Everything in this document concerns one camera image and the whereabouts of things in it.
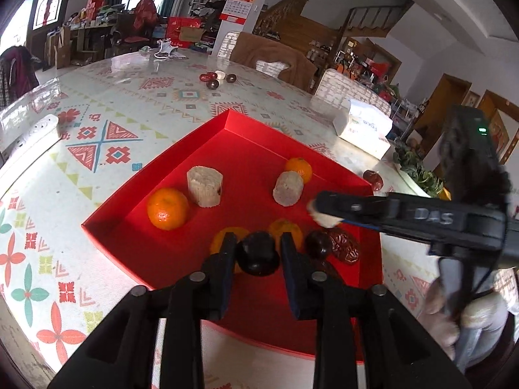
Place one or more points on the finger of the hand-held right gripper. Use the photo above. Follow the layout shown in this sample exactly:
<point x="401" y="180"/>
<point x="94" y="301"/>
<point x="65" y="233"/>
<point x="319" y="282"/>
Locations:
<point x="352" y="208"/>

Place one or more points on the wooden staircase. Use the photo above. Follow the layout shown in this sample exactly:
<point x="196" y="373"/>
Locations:
<point x="308" y="24"/>

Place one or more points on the dark water chestnut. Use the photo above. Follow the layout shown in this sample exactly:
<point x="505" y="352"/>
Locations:
<point x="231" y="78"/>
<point x="212" y="84"/>

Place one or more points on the white dish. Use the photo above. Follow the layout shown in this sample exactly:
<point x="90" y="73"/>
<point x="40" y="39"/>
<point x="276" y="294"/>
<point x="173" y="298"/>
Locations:
<point x="409" y="182"/>

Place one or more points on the red tray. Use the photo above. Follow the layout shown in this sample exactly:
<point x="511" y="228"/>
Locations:
<point x="251" y="150"/>

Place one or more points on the plaid jacket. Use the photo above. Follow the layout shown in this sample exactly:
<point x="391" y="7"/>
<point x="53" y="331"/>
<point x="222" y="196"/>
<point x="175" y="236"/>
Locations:
<point x="16" y="71"/>

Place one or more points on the small snacks cluster far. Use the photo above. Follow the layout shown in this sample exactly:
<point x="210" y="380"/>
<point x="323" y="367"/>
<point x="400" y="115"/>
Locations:
<point x="207" y="76"/>

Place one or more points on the yellow box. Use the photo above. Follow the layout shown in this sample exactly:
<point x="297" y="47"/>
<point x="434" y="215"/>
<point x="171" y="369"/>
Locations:
<point x="446" y="193"/>

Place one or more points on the person's right hand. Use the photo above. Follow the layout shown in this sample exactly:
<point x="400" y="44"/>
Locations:
<point x="440" y="316"/>

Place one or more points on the beige sugarcane piece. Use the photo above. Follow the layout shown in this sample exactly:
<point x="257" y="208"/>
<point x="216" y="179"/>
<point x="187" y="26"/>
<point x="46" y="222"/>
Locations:
<point x="204" y="186"/>
<point x="288" y="188"/>

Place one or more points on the white tissue pack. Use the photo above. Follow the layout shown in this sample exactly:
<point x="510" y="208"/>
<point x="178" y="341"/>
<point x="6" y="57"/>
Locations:
<point x="363" y="129"/>

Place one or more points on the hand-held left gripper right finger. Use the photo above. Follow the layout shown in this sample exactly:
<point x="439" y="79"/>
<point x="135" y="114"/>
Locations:
<point x="294" y="291"/>

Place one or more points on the red jacket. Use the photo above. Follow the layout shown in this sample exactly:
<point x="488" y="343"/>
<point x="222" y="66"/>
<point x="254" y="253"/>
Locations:
<point x="146" y="12"/>

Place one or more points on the green leafy vegetables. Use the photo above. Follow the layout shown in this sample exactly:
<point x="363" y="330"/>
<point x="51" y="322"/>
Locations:
<point x="413" y="164"/>

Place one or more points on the white power strip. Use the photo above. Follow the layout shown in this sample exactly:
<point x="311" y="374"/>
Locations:
<point x="32" y="133"/>

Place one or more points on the wrinkled red date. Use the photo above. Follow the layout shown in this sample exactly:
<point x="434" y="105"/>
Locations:
<point x="344" y="243"/>

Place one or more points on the white face mask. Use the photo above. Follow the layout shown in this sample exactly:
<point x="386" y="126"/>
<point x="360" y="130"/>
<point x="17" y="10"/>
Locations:
<point x="166" y="50"/>

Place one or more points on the brick-pattern covered chair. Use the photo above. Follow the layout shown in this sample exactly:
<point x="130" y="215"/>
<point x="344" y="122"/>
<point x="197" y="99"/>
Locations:
<point x="340" y="87"/>
<point x="227" y="44"/>

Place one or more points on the brown cloth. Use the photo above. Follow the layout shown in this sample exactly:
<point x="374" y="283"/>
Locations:
<point x="259" y="50"/>

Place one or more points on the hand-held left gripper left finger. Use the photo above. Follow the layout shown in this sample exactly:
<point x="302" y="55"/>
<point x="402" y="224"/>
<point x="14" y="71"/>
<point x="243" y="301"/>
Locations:
<point x="226" y="291"/>

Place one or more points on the orange mandarin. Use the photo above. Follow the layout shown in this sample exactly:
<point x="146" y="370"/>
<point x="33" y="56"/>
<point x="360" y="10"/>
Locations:
<point x="294" y="227"/>
<point x="299" y="169"/>
<point x="219" y="243"/>
<point x="167" y="208"/>

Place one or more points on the patterned tablecloth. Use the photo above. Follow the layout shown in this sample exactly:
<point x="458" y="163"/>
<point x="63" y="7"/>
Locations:
<point x="133" y="101"/>

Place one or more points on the red wall calendar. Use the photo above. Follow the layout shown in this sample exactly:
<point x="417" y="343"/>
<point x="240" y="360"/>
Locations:
<point x="237" y="6"/>

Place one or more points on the wooden door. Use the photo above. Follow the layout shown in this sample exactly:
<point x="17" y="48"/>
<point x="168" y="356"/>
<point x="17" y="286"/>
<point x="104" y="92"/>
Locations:
<point x="442" y="105"/>
<point x="500" y="129"/>

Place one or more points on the dark round plum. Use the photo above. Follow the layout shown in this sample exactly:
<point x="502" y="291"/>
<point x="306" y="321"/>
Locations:
<point x="318" y="244"/>

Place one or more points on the red gift box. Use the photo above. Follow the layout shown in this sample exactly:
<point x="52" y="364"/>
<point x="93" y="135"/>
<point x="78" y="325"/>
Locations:
<point x="176" y="30"/>

